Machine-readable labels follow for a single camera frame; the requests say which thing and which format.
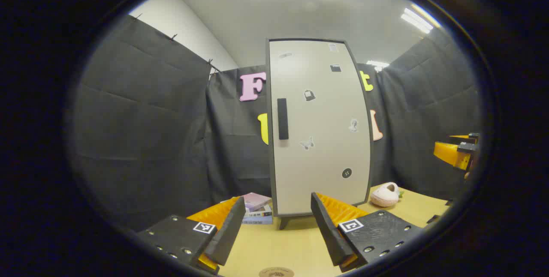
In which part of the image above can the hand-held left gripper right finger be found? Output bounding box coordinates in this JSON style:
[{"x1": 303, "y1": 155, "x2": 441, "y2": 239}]
[{"x1": 311, "y1": 192, "x2": 424, "y2": 273}]

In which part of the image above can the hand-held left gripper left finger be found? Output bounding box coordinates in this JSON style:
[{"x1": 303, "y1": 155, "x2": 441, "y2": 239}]
[{"x1": 136, "y1": 196, "x2": 246, "y2": 275}]

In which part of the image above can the dark grey cabinet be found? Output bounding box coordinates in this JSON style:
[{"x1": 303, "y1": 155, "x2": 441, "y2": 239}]
[{"x1": 265, "y1": 37, "x2": 374, "y2": 230}]

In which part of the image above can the round wooden coaster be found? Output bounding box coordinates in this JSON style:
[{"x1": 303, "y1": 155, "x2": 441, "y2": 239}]
[{"x1": 259, "y1": 267, "x2": 295, "y2": 277}]

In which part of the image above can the grey cabinet door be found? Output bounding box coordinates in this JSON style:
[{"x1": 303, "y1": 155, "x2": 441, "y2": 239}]
[{"x1": 266, "y1": 38, "x2": 373, "y2": 217}]

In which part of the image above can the pale blue book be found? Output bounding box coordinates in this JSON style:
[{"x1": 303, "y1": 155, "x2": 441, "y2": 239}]
[{"x1": 241, "y1": 216, "x2": 274, "y2": 226}]

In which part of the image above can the white book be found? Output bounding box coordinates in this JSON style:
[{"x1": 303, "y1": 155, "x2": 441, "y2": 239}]
[{"x1": 244, "y1": 205, "x2": 273, "y2": 219}]

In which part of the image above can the pink book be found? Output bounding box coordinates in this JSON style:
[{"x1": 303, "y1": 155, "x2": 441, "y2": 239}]
[{"x1": 241, "y1": 192, "x2": 272, "y2": 212}]

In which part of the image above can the pink plush toy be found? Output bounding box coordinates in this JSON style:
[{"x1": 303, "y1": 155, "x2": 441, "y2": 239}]
[{"x1": 370, "y1": 182, "x2": 404, "y2": 208}]

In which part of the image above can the black backdrop cloth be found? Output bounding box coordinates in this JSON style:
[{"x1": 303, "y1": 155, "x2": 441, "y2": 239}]
[{"x1": 71, "y1": 15, "x2": 483, "y2": 232}]

